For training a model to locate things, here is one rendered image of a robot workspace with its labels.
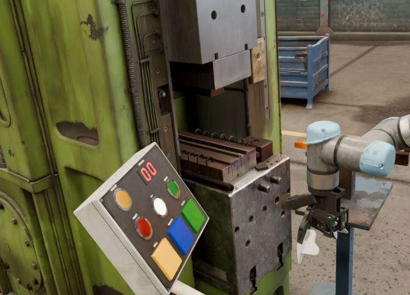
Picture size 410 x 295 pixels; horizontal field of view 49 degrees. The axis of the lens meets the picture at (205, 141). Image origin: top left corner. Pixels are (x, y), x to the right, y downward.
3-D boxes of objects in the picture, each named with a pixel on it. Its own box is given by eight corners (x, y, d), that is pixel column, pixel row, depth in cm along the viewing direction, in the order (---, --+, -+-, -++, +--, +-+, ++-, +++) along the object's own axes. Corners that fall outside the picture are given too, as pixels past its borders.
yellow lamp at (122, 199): (136, 205, 107) (133, 189, 106) (120, 213, 104) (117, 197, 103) (127, 202, 109) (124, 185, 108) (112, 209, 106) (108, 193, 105)
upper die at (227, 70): (251, 75, 162) (249, 49, 159) (215, 89, 148) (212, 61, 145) (169, 67, 189) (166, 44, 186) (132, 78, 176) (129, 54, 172)
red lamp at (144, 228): (156, 233, 109) (154, 217, 107) (141, 242, 106) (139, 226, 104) (147, 229, 111) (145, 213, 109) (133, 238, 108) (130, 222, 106)
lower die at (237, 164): (256, 166, 175) (255, 145, 172) (223, 186, 161) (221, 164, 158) (179, 145, 202) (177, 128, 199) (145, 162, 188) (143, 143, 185)
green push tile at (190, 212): (205, 218, 130) (190, 198, 129) (197, 232, 124) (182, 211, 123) (200, 220, 131) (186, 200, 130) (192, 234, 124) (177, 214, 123)
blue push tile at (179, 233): (195, 238, 122) (178, 216, 120) (186, 254, 115) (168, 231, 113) (190, 240, 123) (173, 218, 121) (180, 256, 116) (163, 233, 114)
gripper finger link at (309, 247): (308, 270, 108) (322, 234, 109) (289, 260, 113) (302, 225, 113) (315, 272, 110) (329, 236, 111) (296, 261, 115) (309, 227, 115)
